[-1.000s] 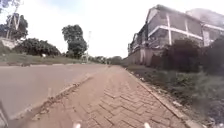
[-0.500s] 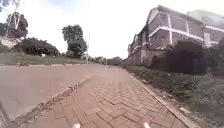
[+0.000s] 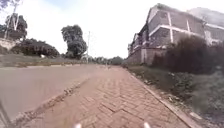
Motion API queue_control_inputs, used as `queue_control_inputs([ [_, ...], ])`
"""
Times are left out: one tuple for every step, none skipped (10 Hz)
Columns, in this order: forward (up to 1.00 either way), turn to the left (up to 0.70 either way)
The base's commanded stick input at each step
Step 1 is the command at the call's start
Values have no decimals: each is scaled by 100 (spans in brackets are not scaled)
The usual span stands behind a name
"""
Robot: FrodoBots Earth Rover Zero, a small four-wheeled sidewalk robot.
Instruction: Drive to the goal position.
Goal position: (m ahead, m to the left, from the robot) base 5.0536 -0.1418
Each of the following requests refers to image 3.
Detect distant row of trees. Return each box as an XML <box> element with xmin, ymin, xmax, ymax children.
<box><xmin>88</xmin><ymin>55</ymin><xmax>125</xmax><ymax>66</ymax></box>

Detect red brick path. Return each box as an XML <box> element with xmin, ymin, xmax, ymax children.
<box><xmin>13</xmin><ymin>64</ymin><xmax>201</xmax><ymax>128</ymax></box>

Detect large dark tree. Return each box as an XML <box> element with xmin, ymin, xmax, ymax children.
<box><xmin>60</xmin><ymin>24</ymin><xmax>88</xmax><ymax>60</ymax></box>

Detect pale path edge kerb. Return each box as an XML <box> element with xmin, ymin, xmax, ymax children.
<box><xmin>128</xmin><ymin>71</ymin><xmax>204</xmax><ymax>128</ymax></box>

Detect brick building with pale bands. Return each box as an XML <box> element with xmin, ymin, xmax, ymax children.
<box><xmin>127</xmin><ymin>3</ymin><xmax>224</xmax><ymax>58</ymax></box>

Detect grey kerb stones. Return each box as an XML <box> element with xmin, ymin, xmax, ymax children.
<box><xmin>9</xmin><ymin>74</ymin><xmax>93</xmax><ymax>126</ymax></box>

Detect dark bushes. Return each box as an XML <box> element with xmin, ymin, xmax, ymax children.
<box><xmin>9</xmin><ymin>38</ymin><xmax>61</xmax><ymax>58</ymax></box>

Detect dark bush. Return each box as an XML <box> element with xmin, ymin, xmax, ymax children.
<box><xmin>151</xmin><ymin>34</ymin><xmax>224</xmax><ymax>75</ymax></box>

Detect grey asphalt road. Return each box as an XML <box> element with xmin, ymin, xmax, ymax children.
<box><xmin>0</xmin><ymin>63</ymin><xmax>104</xmax><ymax>123</ymax></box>

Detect grass verge beyond road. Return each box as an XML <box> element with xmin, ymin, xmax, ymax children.
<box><xmin>0</xmin><ymin>53</ymin><xmax>88</xmax><ymax>69</ymax></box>

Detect tree behind pylon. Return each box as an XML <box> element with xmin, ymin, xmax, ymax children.
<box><xmin>4</xmin><ymin>13</ymin><xmax>29</xmax><ymax>40</ymax></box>

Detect pale pylon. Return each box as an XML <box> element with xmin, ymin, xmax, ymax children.
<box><xmin>3</xmin><ymin>0</ymin><xmax>23</xmax><ymax>39</ymax></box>

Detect grass verge beside wall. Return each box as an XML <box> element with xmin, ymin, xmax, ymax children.
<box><xmin>124</xmin><ymin>64</ymin><xmax>224</xmax><ymax>128</ymax></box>

